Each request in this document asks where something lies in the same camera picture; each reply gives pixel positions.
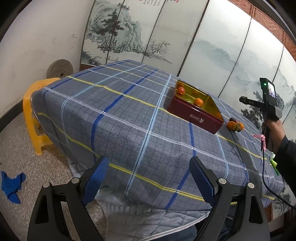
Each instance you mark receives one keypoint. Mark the orange mandarin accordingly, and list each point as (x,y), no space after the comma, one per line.
(198,102)
(230,125)
(241,125)

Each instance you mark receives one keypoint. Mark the person's right forearm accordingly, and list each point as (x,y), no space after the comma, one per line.
(286,157)

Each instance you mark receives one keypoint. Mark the red tomato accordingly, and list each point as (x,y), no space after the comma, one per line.
(181,90)

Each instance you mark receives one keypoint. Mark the round stone millstone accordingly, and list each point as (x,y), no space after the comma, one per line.
(57,68)

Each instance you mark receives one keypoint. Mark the pink ribbon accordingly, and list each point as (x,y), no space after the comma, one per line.
(262,139)

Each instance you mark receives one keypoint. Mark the blue cloth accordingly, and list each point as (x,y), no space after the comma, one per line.
(11,185)

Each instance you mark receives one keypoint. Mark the grey quilted blanket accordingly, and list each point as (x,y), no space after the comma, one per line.
(150,220)

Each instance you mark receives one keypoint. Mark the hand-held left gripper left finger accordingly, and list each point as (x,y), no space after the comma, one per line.
(96,183)

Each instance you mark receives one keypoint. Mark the green tissue packet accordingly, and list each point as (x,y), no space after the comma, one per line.
(274,163)

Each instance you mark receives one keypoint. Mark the yellow plastic stool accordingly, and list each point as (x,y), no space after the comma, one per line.
(31,120)

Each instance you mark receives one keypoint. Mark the dark red tin box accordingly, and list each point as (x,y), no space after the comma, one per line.
(196,117)

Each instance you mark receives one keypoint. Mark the green tomato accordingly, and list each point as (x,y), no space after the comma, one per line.
(237,128)

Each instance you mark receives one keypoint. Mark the person's right hand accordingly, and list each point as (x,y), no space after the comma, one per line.
(276,132)

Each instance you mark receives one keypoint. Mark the landscape painted folding screen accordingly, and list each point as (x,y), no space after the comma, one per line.
(208,46)

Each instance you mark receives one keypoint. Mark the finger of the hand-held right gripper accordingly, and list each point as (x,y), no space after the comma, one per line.
(249,102)

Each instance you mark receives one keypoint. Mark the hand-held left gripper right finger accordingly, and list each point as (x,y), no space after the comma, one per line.
(202,183)

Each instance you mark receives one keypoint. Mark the blue plaid tablecloth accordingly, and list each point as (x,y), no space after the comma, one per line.
(138,127)

